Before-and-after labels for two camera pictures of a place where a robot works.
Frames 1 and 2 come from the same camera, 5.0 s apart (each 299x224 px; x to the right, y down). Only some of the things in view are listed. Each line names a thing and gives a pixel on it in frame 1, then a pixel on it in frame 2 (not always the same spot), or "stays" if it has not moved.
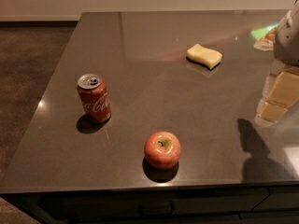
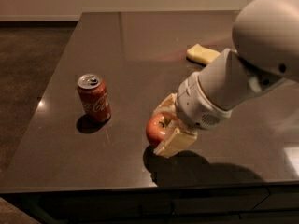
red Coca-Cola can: (92, 91) stays
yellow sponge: (203, 56) stays
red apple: (162, 149) → (156, 128)
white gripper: (288, 42) → (196, 105)
